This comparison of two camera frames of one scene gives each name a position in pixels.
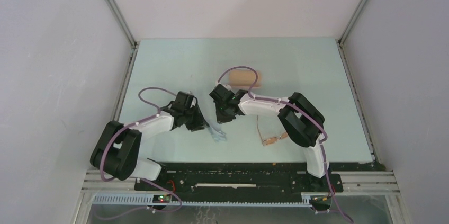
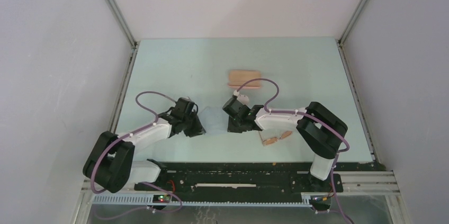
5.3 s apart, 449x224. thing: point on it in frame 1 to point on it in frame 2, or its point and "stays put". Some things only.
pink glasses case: [244, 78] stays put
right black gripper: [222, 118] to [232, 128]
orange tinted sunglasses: [272, 140] stays put
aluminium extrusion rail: [367, 182] stays put
